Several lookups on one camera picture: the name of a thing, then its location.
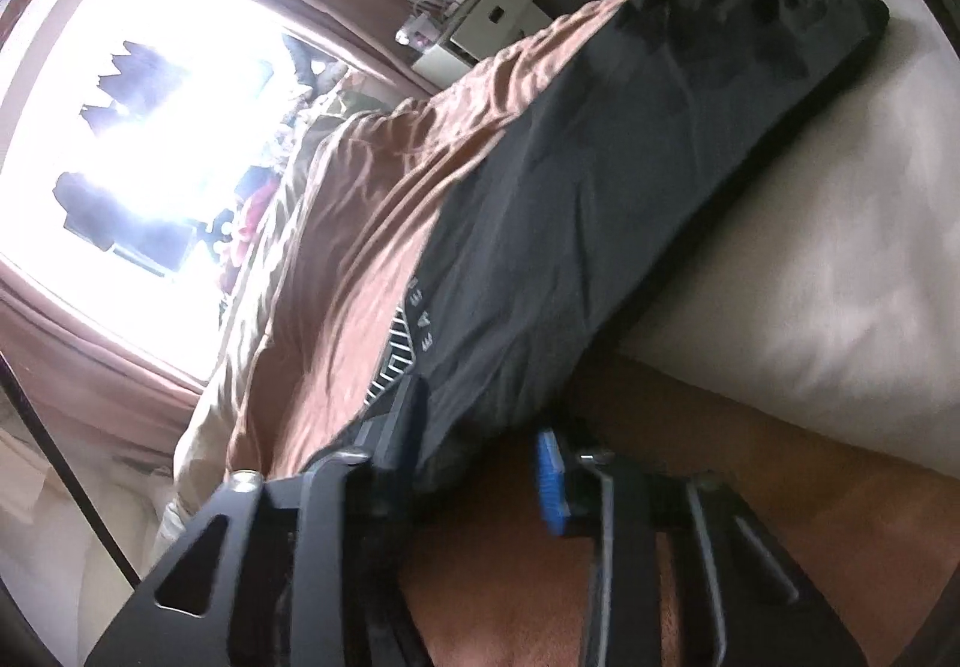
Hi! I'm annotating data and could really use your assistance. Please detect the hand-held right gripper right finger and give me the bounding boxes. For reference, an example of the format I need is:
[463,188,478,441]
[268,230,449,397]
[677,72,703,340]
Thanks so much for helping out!
[534,427,871,667]

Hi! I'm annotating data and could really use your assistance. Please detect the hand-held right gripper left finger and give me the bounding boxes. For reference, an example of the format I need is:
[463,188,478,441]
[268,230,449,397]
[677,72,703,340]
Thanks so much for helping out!
[84,373,430,667]

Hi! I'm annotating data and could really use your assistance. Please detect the black pants with white lettering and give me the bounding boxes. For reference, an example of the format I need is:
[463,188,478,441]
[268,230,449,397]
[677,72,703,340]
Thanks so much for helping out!
[326,0,892,488]

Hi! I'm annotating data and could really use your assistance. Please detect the pile of colourful clothes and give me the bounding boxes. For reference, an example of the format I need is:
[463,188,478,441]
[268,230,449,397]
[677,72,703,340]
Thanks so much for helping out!
[214,33,353,267]

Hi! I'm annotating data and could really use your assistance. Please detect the black white striped cloth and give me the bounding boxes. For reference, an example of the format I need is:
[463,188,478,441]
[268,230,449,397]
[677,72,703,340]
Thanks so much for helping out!
[364,313,422,409]

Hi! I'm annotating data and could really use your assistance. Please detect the beige bed sheet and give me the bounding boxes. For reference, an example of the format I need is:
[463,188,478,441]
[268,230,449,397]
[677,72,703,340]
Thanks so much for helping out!
[150,112,353,563]

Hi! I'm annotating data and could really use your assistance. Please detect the pink-brown blanket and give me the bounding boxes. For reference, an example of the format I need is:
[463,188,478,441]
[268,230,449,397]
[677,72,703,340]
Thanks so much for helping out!
[172,0,946,667]

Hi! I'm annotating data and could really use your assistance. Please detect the pink curtain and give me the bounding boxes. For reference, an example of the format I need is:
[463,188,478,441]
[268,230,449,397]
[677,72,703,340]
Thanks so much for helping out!
[0,0,421,510]

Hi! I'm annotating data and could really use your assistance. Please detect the cream padded headboard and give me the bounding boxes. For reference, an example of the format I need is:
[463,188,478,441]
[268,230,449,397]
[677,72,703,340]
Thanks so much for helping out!
[615,0,960,488]

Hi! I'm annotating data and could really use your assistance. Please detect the bright window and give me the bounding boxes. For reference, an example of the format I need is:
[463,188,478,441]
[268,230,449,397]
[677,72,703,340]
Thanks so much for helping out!
[0,0,301,387]

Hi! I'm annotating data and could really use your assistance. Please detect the bedside cabinet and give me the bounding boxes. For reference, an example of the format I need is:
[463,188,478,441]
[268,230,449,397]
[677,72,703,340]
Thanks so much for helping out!
[411,0,557,89]

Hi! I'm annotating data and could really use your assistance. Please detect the black cable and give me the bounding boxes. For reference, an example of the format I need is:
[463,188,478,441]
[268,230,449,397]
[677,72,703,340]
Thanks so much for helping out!
[0,348,147,589]

